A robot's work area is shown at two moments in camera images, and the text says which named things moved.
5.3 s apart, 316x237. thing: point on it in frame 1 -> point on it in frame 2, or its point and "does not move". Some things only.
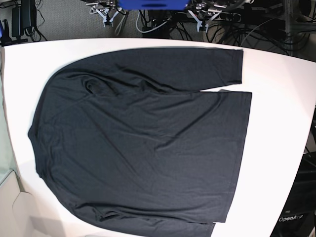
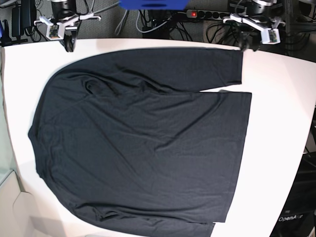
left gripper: x=108 y=10 -> x=69 y=41
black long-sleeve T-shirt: x=132 y=139 does not move
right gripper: x=206 y=11 -> x=255 y=39
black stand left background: x=23 y=17 does not move
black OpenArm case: x=298 y=217 does not move
